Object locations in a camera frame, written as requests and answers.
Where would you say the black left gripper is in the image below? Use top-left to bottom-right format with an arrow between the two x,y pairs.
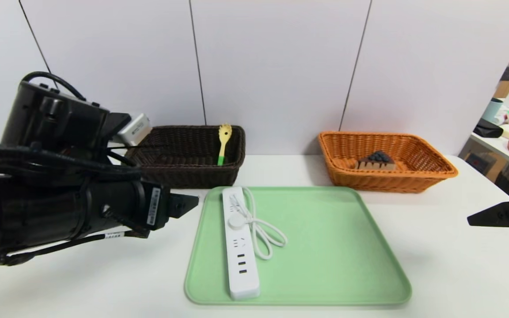
84,179 -> 199,238

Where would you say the white power strip cord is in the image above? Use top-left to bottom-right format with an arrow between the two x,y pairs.
229,187 -> 289,260

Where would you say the yellow spork with green handle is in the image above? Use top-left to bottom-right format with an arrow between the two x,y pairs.
217,123 -> 233,167

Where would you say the white power strip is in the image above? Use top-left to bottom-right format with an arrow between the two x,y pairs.
222,187 -> 261,301

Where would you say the chocolate blueberry cake slice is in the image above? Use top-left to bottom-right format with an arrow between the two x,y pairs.
355,151 -> 397,171

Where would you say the dark brown wicker basket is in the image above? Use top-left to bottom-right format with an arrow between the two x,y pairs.
124,125 -> 246,189

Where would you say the orange wicker basket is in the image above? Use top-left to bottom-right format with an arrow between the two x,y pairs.
318,131 -> 458,193

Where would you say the black pouch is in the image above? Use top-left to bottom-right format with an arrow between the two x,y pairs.
473,118 -> 502,139

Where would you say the teal cup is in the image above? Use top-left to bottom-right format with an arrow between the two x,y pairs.
480,99 -> 502,126

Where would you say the light green plastic tray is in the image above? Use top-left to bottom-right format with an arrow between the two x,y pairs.
185,186 -> 412,306

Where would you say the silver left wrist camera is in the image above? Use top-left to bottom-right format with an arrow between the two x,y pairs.
113,113 -> 152,146

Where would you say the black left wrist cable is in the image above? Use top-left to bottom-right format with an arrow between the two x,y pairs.
0,72 -> 151,265

